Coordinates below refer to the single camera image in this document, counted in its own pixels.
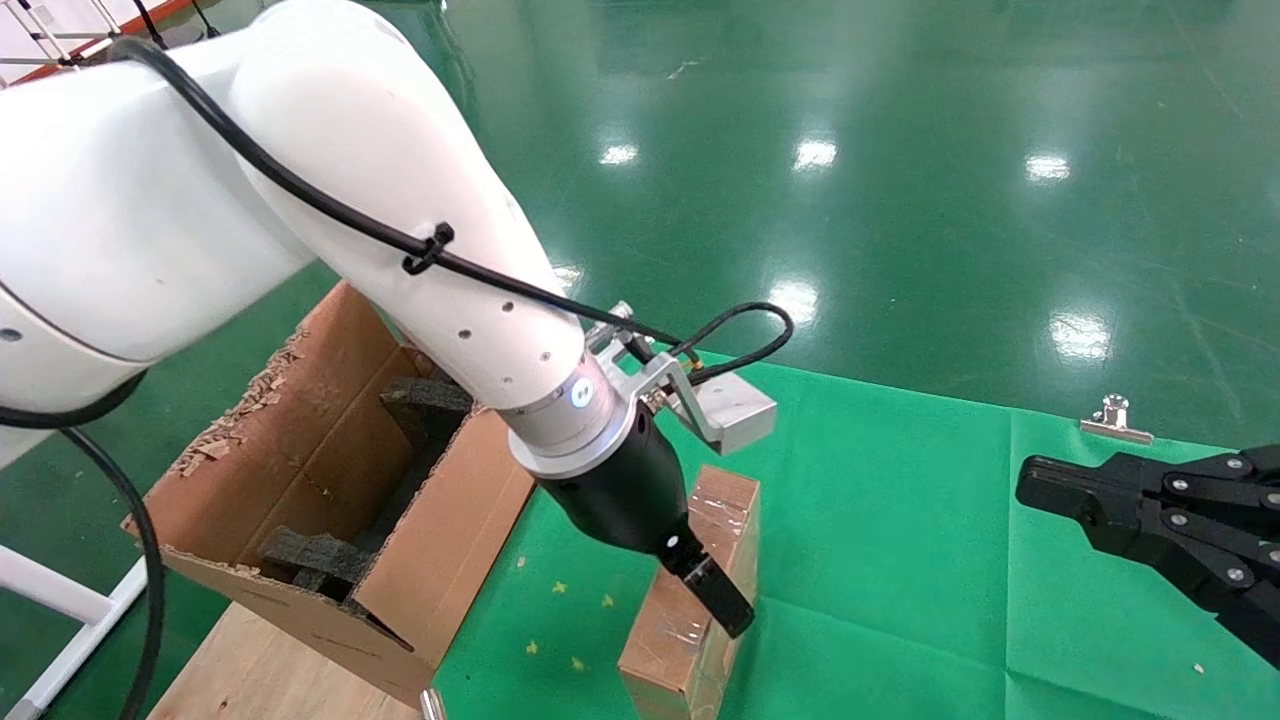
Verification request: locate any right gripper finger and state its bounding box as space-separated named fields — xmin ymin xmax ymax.
xmin=1088 ymin=498 xmax=1280 ymax=668
xmin=1014 ymin=444 xmax=1280 ymax=523

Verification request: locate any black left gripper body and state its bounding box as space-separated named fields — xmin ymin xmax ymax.
xmin=535 ymin=420 xmax=693 ymax=556

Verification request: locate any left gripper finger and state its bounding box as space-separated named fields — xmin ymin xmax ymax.
xmin=655 ymin=525 xmax=758 ymax=641

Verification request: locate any taped cardboard box with hole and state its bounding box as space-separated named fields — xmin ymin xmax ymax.
xmin=617 ymin=463 xmax=763 ymax=720

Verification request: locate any large open cardboard carton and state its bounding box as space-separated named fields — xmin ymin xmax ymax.
xmin=122 ymin=280 xmax=536 ymax=709

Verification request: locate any green cloth mat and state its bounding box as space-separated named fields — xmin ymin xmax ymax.
xmin=432 ymin=350 xmax=1280 ymax=720

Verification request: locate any black foam block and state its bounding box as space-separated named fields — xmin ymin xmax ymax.
xmin=378 ymin=376 xmax=477 ymax=453
xmin=258 ymin=527 xmax=379 ymax=603

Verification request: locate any white standing desk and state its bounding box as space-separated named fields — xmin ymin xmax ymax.
xmin=0 ymin=545 xmax=166 ymax=720

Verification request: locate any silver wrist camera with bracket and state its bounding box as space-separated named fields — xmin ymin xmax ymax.
xmin=585 ymin=300 xmax=778 ymax=458

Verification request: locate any black hanging arm cable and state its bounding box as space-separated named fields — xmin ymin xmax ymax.
xmin=0 ymin=370 xmax=168 ymax=720

